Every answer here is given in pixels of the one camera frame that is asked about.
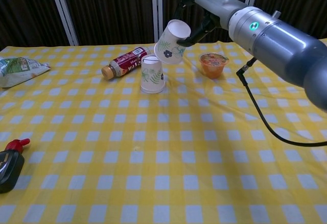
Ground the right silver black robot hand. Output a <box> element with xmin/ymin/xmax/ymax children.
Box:
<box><xmin>173</xmin><ymin>0</ymin><xmax>247</xmax><ymax>46</ymax></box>

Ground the white floral paper cup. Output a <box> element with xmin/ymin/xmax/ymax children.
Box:
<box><xmin>154</xmin><ymin>19</ymin><xmax>192</xmax><ymax>65</ymax></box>
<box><xmin>139</xmin><ymin>85</ymin><xmax>165</xmax><ymax>94</ymax></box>

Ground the paper cup with black line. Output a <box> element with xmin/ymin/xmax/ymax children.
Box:
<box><xmin>140</xmin><ymin>54</ymin><xmax>165</xmax><ymax>91</ymax></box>

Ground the orange lidded bowl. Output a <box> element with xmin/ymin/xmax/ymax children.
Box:
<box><xmin>199</xmin><ymin>52</ymin><xmax>230</xmax><ymax>80</ymax></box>

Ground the maroon label drink bottle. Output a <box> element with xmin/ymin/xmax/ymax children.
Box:
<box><xmin>101</xmin><ymin>46</ymin><xmax>152</xmax><ymax>81</ymax></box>

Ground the yellow white checked tablecloth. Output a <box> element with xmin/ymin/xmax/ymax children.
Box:
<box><xmin>0</xmin><ymin>43</ymin><xmax>327</xmax><ymax>224</ymax></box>

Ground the green white snack bag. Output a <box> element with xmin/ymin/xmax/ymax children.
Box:
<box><xmin>0</xmin><ymin>56</ymin><xmax>51</xmax><ymax>89</ymax></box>

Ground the black sauce bottle red cap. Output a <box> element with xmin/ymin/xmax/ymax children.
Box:
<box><xmin>0</xmin><ymin>138</ymin><xmax>31</xmax><ymax>194</ymax></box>

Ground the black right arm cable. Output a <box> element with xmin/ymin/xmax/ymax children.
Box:
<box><xmin>236</xmin><ymin>57</ymin><xmax>327</xmax><ymax>147</ymax></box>

